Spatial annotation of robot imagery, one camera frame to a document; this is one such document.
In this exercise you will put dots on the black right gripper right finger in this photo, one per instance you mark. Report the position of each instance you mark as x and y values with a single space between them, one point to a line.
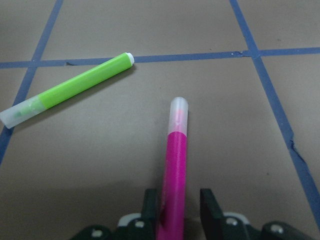
211 214

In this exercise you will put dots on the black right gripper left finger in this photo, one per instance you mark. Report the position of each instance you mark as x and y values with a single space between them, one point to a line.
150 206

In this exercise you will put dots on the pink highlighter pen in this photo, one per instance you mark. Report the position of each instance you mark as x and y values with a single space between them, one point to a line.
172 204

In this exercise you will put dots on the green highlighter pen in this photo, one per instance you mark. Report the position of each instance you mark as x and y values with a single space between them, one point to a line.
37 104

